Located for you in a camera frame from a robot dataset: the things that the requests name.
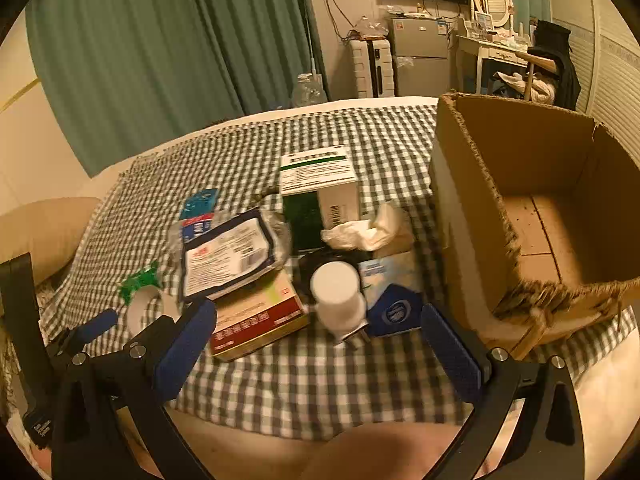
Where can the brown cardboard box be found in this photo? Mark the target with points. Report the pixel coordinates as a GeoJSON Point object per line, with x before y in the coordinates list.
{"type": "Point", "coordinates": [460, 200]}

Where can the white dressing table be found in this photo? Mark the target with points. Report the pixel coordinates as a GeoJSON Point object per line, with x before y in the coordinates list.
{"type": "Point", "coordinates": [492, 52]}

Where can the red white box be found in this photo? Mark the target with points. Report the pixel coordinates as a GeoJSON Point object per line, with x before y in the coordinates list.
{"type": "Point", "coordinates": [260, 320]}

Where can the white tape roll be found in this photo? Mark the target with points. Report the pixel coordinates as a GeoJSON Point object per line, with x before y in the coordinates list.
{"type": "Point", "coordinates": [137, 310]}

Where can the white tissue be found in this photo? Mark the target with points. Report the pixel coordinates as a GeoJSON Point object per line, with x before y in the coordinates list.
{"type": "Point", "coordinates": [360, 235]}

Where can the white clothes pile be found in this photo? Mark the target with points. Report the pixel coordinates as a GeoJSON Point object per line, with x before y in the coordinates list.
{"type": "Point", "coordinates": [537, 91]}

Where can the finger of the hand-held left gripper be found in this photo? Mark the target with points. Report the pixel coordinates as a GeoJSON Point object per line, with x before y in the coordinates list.
{"type": "Point", "coordinates": [100, 324]}

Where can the black garment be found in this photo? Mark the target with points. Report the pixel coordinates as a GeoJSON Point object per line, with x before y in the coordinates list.
{"type": "Point", "coordinates": [555, 45]}

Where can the white bed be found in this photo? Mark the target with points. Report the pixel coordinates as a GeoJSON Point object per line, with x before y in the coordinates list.
{"type": "Point", "coordinates": [325, 104]}

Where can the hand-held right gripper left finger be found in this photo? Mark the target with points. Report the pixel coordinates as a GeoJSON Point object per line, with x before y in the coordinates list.
{"type": "Point", "coordinates": [185, 350]}

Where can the white louvred wardrobe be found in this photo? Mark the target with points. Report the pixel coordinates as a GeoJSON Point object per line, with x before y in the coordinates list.
{"type": "Point", "coordinates": [610, 35]}

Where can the green white checked blanket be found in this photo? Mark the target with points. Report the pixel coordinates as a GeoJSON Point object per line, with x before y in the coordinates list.
{"type": "Point", "coordinates": [320, 390]}

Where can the beige pillow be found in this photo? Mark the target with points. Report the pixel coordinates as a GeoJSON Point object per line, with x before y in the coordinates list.
{"type": "Point", "coordinates": [45, 235]}

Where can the white plastic bottle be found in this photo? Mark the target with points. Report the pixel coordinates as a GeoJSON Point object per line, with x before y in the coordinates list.
{"type": "Point", "coordinates": [335, 290]}

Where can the wide green curtain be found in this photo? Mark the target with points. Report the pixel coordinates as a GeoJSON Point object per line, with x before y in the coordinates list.
{"type": "Point", "coordinates": [150, 35]}

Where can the green plastic wrapper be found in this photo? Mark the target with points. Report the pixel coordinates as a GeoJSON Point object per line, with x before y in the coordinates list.
{"type": "Point", "coordinates": [140, 280]}

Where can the grey fridge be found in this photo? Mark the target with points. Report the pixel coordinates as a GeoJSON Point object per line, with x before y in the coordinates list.
{"type": "Point", "coordinates": [420, 60]}

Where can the small blue packet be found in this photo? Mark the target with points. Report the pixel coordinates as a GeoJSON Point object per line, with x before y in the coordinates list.
{"type": "Point", "coordinates": [200, 202]}

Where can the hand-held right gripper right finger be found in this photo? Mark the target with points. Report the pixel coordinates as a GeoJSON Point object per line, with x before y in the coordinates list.
{"type": "Point", "coordinates": [450, 360]}

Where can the blue white tissue packet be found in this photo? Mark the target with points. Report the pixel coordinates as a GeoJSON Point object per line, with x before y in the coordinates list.
{"type": "Point", "coordinates": [395, 305]}

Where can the white suitcase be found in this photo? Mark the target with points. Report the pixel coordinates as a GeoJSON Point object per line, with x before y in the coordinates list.
{"type": "Point", "coordinates": [370, 67]}

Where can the clear water jug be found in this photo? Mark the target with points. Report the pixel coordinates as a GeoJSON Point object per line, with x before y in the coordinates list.
{"type": "Point", "coordinates": [309, 91]}

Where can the green white medicine box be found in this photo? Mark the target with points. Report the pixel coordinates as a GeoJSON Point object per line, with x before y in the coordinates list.
{"type": "Point", "coordinates": [315, 175]}

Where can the clear pouch with white label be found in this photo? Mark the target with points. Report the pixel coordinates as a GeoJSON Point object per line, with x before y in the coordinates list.
{"type": "Point", "coordinates": [225, 260]}

